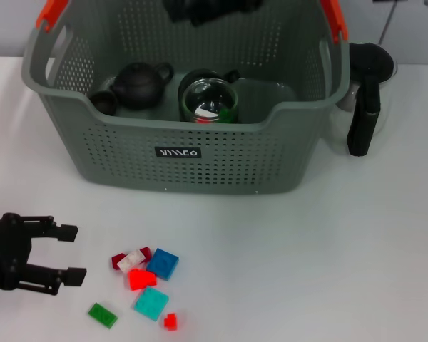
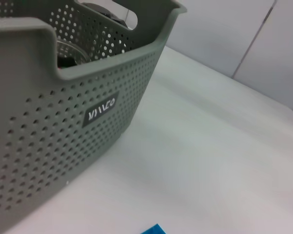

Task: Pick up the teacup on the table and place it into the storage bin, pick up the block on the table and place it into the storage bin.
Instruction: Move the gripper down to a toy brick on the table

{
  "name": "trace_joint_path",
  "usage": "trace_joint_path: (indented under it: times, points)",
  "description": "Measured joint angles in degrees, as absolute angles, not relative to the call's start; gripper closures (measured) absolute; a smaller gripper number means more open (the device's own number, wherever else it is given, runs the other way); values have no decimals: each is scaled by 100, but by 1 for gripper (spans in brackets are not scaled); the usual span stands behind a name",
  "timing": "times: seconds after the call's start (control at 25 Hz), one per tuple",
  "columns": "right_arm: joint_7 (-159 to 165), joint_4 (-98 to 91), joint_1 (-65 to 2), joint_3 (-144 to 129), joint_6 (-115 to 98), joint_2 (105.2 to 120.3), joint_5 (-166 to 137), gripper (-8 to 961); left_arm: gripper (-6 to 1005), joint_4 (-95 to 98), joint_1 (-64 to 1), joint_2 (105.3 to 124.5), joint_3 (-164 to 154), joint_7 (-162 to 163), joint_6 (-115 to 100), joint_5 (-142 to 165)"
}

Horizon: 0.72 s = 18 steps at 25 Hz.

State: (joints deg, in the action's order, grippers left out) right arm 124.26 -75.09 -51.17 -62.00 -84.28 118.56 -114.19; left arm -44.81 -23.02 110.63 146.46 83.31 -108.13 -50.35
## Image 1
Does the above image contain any grey perforated storage bin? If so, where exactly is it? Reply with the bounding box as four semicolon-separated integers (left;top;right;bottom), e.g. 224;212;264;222
20;0;350;196

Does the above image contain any dark red toy brick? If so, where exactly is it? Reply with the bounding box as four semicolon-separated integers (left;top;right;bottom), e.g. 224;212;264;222
111;246;153;272

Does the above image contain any green flat toy plate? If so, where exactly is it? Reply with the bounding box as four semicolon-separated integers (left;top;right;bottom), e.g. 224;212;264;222
88;302;118;328

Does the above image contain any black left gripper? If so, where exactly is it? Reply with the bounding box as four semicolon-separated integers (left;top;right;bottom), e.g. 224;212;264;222
0;213;88;296

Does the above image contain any small black ceramic teacup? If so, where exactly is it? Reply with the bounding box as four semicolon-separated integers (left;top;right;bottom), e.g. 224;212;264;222
88;89;119;115

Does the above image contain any large red toy brick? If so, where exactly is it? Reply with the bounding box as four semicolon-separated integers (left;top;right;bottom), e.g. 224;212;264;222
128;269;157;292

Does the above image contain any long white toy brick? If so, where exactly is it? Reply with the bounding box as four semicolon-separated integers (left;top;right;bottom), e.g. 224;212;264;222
194;105;219;121

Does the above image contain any cyan toy plate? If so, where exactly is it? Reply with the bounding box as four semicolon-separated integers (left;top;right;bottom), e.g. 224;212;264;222
133;286;170;321

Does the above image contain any glass pitcher with black handle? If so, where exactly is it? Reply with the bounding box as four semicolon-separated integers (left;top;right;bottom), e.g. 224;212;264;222
330;41;399;157

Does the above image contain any blue toy plate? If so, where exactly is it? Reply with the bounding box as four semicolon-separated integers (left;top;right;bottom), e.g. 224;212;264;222
146;248;180;281

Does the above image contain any short white toy brick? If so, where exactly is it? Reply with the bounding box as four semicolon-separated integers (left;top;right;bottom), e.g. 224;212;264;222
116;250;146;274

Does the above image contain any black ceramic teapot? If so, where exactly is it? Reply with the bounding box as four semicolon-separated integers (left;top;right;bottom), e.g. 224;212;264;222
108;61;174;110

